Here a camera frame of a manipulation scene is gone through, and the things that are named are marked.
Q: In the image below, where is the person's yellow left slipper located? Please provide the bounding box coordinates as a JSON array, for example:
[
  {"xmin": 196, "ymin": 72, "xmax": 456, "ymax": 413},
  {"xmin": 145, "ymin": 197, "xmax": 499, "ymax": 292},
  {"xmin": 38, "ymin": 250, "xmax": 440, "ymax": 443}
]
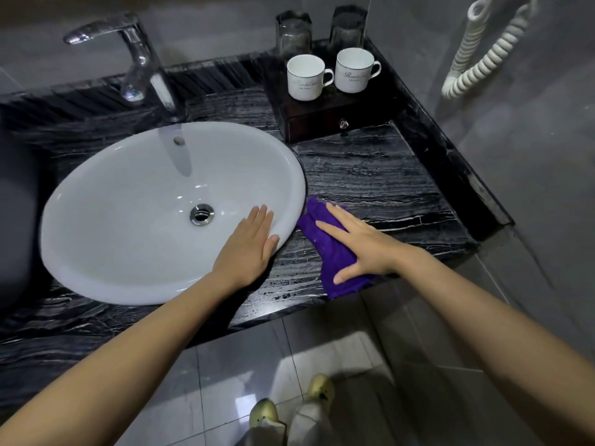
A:
[{"xmin": 249, "ymin": 398, "xmax": 280, "ymax": 431}]

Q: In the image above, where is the person's left hand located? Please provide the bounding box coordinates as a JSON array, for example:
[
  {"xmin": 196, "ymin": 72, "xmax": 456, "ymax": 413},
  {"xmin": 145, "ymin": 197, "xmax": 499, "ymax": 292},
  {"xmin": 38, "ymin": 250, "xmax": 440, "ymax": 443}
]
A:
[{"xmin": 211, "ymin": 204, "xmax": 280, "ymax": 290}]

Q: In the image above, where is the clear glass tumbler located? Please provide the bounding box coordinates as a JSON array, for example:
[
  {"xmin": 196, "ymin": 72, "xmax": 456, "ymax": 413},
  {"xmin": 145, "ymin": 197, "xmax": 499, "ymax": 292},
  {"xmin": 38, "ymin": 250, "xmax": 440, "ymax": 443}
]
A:
[
  {"xmin": 275, "ymin": 10, "xmax": 313, "ymax": 59},
  {"xmin": 329, "ymin": 5, "xmax": 369, "ymax": 51}
]

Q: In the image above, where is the person's right forearm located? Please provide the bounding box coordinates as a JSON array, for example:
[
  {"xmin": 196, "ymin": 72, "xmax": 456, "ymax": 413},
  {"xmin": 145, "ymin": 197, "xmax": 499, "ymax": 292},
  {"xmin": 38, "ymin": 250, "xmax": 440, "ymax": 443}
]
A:
[{"xmin": 395, "ymin": 247, "xmax": 595, "ymax": 446}]

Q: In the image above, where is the purple cleaning cloth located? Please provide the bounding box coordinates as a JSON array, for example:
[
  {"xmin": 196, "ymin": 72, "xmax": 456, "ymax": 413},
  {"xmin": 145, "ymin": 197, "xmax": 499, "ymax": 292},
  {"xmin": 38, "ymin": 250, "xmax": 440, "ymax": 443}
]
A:
[{"xmin": 296, "ymin": 197, "xmax": 378, "ymax": 300}]

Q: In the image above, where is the person's yellow right slipper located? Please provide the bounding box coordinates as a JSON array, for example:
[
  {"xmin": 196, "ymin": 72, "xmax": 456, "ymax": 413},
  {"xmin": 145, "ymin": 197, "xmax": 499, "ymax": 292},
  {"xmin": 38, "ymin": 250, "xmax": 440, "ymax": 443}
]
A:
[{"xmin": 304, "ymin": 374, "xmax": 335, "ymax": 412}]

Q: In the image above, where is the person's trouser leg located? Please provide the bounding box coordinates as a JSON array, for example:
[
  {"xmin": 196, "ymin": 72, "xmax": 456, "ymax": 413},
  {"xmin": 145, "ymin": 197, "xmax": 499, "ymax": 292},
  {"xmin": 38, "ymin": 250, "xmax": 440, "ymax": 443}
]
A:
[
  {"xmin": 244, "ymin": 420, "xmax": 287, "ymax": 446},
  {"xmin": 288, "ymin": 401, "xmax": 333, "ymax": 446}
]

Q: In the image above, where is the white oval ceramic sink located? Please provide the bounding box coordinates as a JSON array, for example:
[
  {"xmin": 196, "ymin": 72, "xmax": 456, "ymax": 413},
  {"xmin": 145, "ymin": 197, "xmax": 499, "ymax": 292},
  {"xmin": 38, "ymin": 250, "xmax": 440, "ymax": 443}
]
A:
[{"xmin": 39, "ymin": 121, "xmax": 307, "ymax": 306}]

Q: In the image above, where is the white ceramic mug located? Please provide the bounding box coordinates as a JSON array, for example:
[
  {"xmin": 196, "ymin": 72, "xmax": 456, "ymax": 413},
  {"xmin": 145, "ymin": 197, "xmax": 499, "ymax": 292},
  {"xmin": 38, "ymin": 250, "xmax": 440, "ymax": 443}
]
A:
[
  {"xmin": 334, "ymin": 47, "xmax": 382, "ymax": 94},
  {"xmin": 286, "ymin": 54, "xmax": 335, "ymax": 101}
]

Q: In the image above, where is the dark wooden drawer tray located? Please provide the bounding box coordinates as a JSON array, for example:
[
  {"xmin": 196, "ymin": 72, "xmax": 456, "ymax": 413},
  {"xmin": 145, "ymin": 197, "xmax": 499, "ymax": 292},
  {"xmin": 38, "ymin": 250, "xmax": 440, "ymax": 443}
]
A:
[{"xmin": 264, "ymin": 39, "xmax": 406, "ymax": 143}]

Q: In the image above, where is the person's left forearm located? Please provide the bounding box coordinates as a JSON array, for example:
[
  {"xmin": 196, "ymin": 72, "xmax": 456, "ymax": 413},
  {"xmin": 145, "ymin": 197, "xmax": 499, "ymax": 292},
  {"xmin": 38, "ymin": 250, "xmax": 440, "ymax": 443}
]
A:
[{"xmin": 0, "ymin": 269, "xmax": 243, "ymax": 446}]

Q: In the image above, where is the person's left trouser leg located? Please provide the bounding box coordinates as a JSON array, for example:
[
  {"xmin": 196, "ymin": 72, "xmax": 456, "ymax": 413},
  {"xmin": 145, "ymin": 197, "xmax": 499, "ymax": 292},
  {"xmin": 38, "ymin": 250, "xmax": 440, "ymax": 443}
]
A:
[{"xmin": 244, "ymin": 420, "xmax": 287, "ymax": 446}]

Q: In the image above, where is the person's right trouser leg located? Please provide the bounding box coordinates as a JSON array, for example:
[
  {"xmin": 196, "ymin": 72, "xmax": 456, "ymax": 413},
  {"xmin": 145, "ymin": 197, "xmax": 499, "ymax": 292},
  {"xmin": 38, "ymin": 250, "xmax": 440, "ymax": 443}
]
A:
[{"xmin": 288, "ymin": 401, "xmax": 333, "ymax": 446}]

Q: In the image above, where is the chrome faucet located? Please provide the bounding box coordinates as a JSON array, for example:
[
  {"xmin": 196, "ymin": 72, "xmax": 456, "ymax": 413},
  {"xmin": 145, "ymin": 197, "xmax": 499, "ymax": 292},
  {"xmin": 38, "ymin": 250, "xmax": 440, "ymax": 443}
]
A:
[{"xmin": 63, "ymin": 13, "xmax": 187, "ymax": 122}]

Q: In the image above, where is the person's yellow slipper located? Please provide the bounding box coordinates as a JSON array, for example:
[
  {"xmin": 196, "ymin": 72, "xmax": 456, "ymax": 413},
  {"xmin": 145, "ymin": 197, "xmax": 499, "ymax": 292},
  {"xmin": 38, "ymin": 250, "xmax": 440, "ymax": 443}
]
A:
[
  {"xmin": 304, "ymin": 374, "xmax": 335, "ymax": 412},
  {"xmin": 249, "ymin": 398, "xmax": 280, "ymax": 431}
]

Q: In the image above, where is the chrome sink drain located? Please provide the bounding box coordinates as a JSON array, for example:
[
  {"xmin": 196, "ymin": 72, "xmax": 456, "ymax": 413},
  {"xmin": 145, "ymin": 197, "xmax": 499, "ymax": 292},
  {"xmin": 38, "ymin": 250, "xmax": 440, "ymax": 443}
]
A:
[{"xmin": 190, "ymin": 203, "xmax": 215, "ymax": 226}]

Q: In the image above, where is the white coiled cord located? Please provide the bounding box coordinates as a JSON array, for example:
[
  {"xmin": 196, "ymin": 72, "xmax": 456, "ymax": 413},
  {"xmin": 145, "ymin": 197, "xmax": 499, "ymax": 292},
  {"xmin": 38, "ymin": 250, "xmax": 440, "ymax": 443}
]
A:
[{"xmin": 441, "ymin": 0, "xmax": 540, "ymax": 99}]

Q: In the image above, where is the person's right hand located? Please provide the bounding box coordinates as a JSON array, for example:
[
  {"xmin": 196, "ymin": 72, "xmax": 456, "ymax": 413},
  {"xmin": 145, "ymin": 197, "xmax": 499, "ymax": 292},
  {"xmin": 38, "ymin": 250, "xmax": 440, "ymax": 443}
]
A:
[{"xmin": 315, "ymin": 203, "xmax": 420, "ymax": 286}]

